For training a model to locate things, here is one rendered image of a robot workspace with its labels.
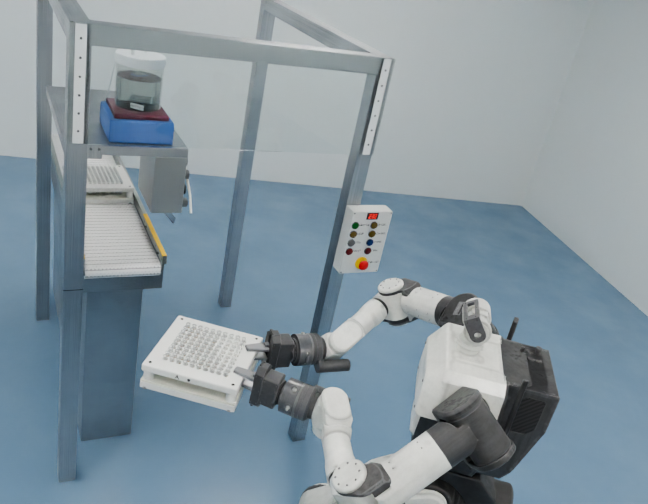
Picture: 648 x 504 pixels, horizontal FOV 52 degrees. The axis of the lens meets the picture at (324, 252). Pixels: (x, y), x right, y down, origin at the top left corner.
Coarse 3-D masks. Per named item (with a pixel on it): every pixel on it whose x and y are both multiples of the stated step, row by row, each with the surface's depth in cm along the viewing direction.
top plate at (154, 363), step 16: (176, 320) 183; (192, 320) 184; (240, 336) 182; (256, 336) 183; (160, 352) 169; (240, 352) 175; (256, 352) 177; (144, 368) 164; (160, 368) 163; (176, 368) 164; (192, 368) 165; (208, 368) 167; (224, 368) 168; (208, 384) 162; (224, 384) 162; (240, 384) 164
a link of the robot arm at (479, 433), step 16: (480, 416) 137; (432, 432) 138; (448, 432) 137; (464, 432) 136; (480, 432) 136; (496, 432) 137; (448, 448) 136; (464, 448) 136; (480, 448) 137; (496, 448) 137; (480, 464) 138
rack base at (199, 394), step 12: (144, 384) 166; (156, 384) 165; (168, 384) 165; (180, 384) 166; (192, 384) 167; (180, 396) 165; (192, 396) 165; (204, 396) 164; (216, 396) 165; (240, 396) 169; (228, 408) 164
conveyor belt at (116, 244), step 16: (96, 160) 309; (112, 160) 312; (96, 208) 265; (112, 208) 268; (128, 208) 271; (96, 224) 253; (112, 224) 256; (128, 224) 258; (96, 240) 242; (112, 240) 245; (128, 240) 247; (144, 240) 249; (96, 256) 232; (112, 256) 234; (128, 256) 237; (144, 256) 239; (96, 272) 226; (112, 272) 229; (128, 272) 231; (144, 272) 234; (160, 272) 237
